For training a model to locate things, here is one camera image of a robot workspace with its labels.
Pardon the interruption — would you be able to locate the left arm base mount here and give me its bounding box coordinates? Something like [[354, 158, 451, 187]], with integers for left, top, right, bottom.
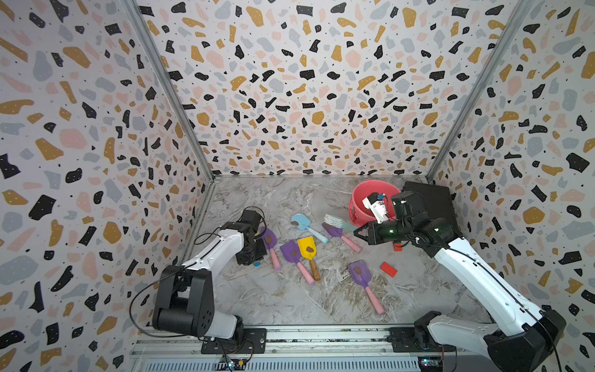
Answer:
[[201, 328, 267, 356]]

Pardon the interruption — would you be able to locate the purple trowel pink handle back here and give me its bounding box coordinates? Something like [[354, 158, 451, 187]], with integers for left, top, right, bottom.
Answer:
[[322, 223, 362, 253]]

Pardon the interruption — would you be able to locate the purple trowel pink handle front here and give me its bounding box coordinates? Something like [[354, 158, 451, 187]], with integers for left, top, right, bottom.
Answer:
[[348, 260, 385, 316]]

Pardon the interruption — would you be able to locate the light blue trowel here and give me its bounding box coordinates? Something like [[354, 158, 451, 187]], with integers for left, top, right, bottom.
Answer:
[[291, 213, 328, 243]]

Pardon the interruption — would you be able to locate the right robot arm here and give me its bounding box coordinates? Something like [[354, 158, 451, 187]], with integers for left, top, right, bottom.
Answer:
[[354, 191, 566, 371]]

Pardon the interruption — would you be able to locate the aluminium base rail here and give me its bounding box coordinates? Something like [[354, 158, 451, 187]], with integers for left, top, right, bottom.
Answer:
[[126, 324, 497, 371]]

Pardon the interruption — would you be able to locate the red block front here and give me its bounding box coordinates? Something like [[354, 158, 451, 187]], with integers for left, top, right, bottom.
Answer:
[[381, 262, 398, 277]]

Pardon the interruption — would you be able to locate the purple trowel pink handle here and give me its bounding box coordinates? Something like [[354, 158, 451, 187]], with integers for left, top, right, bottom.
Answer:
[[348, 260, 385, 316], [261, 228, 281, 271], [322, 223, 362, 253], [280, 240, 315, 285]]

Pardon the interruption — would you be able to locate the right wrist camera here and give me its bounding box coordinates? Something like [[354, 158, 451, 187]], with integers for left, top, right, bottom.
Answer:
[[362, 192, 390, 224]]

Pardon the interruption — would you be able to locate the yellow trowel wooden handle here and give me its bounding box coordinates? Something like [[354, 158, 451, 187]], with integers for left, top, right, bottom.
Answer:
[[297, 237, 321, 281]]

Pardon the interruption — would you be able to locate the pink plastic bucket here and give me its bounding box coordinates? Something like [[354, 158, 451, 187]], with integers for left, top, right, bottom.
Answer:
[[348, 180, 401, 227]]

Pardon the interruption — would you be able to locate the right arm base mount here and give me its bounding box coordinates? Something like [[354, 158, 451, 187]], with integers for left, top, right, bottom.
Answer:
[[387, 326, 433, 353]]

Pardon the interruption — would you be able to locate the black case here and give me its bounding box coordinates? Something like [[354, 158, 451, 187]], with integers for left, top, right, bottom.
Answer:
[[401, 181, 460, 230]]

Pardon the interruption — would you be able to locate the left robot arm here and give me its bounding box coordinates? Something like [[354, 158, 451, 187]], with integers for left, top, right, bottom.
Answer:
[[152, 207, 267, 343]]

